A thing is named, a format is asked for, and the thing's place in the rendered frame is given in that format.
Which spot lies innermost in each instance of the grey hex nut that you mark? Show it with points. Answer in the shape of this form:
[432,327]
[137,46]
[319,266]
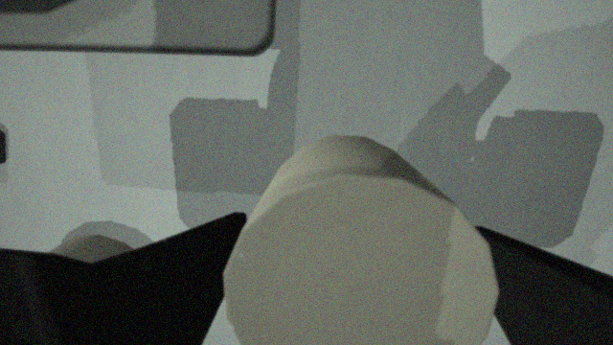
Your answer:
[2,147]

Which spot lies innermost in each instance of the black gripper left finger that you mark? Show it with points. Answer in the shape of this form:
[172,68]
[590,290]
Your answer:
[164,293]

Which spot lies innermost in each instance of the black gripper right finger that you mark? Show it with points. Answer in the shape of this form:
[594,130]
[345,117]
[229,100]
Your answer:
[546,299]

